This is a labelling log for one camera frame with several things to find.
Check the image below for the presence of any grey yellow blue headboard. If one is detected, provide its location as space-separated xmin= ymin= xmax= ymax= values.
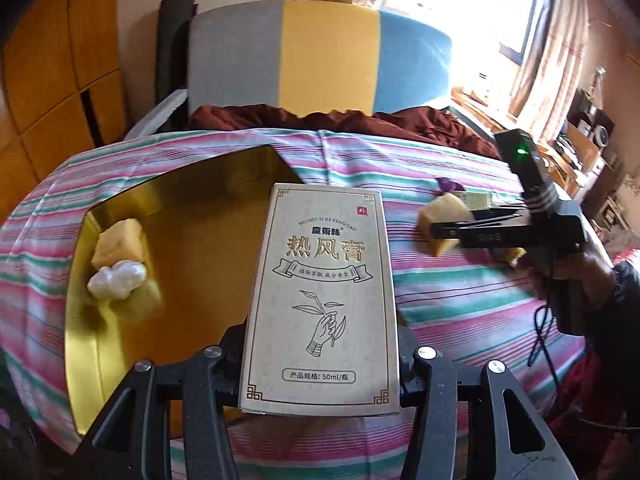
xmin=187 ymin=0 xmax=454 ymax=119

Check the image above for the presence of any yellow sponge block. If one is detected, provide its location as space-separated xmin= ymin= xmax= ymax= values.
xmin=419 ymin=192 xmax=474 ymax=257
xmin=91 ymin=217 xmax=146 ymax=268

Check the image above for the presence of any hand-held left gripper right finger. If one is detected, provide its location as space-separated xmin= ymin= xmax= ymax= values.
xmin=397 ymin=327 xmax=576 ymax=480

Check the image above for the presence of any person's right hand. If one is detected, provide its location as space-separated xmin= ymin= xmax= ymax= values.
xmin=580 ymin=244 xmax=617 ymax=332

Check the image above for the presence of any black cable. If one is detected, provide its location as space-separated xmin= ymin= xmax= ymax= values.
xmin=527 ymin=260 xmax=640 ymax=431

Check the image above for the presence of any striped bedsheet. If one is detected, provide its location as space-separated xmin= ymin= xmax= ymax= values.
xmin=0 ymin=129 xmax=601 ymax=480

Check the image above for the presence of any grey bed frame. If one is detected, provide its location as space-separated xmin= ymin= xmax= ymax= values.
xmin=124 ymin=89 xmax=190 ymax=137

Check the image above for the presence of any brown blanket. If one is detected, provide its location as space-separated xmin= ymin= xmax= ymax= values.
xmin=190 ymin=104 xmax=502 ymax=161

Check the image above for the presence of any wooden wardrobe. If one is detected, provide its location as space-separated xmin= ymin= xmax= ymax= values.
xmin=0 ymin=0 xmax=129 ymax=217

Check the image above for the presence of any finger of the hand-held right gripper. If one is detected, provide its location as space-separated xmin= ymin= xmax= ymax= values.
xmin=467 ymin=205 xmax=526 ymax=224
xmin=432 ymin=223 xmax=527 ymax=249

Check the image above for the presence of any person's right forearm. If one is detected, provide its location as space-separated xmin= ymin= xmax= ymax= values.
xmin=585 ymin=259 xmax=640 ymax=361

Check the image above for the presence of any green rice cracker packet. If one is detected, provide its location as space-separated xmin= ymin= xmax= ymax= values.
xmin=457 ymin=189 xmax=495 ymax=209

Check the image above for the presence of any wooden windowsill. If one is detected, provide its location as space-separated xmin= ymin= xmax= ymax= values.
xmin=450 ymin=85 xmax=521 ymax=133

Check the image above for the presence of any beige printed ointment box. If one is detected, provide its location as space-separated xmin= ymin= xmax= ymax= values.
xmin=239 ymin=183 xmax=401 ymax=417

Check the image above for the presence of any white crumpled lump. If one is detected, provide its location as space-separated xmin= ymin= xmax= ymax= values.
xmin=87 ymin=259 xmax=148 ymax=302

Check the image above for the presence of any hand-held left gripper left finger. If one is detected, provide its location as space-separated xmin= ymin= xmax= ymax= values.
xmin=75 ymin=324 xmax=248 ymax=480

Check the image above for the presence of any person's red garment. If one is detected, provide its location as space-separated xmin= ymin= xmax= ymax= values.
xmin=547 ymin=350 xmax=640 ymax=480

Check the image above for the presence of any window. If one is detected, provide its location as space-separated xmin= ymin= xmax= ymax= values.
xmin=380 ymin=0 xmax=542 ymax=87

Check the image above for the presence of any cluttered wooden desk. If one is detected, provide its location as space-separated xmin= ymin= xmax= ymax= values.
xmin=545 ymin=67 xmax=640 ymax=223

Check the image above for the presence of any dark rolled mat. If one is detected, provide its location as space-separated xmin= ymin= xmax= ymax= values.
xmin=155 ymin=0 xmax=199 ymax=133

